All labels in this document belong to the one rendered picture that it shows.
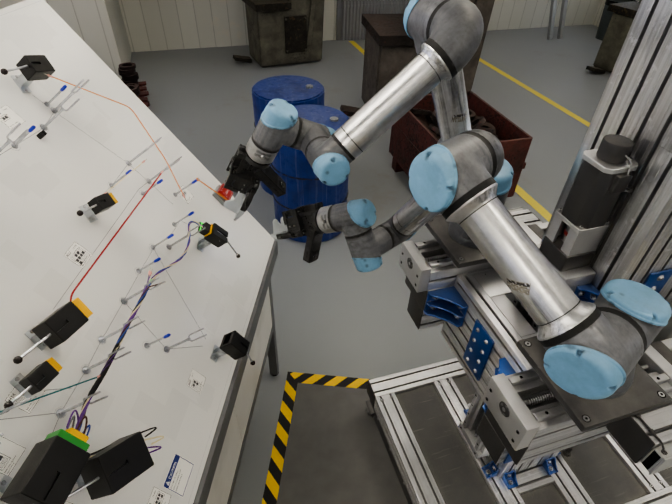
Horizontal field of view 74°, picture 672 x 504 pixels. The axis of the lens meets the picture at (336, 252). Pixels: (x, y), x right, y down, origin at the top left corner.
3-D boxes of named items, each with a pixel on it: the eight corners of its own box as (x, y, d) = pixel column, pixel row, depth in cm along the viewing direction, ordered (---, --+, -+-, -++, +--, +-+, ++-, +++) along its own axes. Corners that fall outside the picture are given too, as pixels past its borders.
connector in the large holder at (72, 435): (42, 442, 74) (55, 437, 72) (52, 426, 76) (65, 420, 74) (71, 458, 76) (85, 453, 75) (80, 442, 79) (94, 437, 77)
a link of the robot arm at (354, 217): (368, 233, 113) (357, 202, 111) (334, 239, 120) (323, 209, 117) (382, 222, 119) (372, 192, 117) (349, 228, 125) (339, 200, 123)
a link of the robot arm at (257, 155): (280, 138, 114) (279, 159, 109) (273, 151, 117) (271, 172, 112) (252, 127, 110) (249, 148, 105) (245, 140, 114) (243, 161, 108)
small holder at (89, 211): (59, 214, 103) (77, 200, 100) (89, 202, 111) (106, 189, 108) (72, 231, 104) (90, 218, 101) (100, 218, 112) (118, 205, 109)
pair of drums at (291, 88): (337, 165, 394) (340, 72, 342) (350, 243, 312) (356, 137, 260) (261, 166, 388) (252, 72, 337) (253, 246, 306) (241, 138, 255)
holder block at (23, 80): (-19, 77, 101) (0, 54, 97) (24, 75, 111) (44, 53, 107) (-5, 96, 102) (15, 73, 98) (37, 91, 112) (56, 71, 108)
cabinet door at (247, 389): (274, 325, 202) (268, 259, 177) (244, 442, 161) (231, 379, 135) (268, 324, 202) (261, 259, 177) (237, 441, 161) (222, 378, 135)
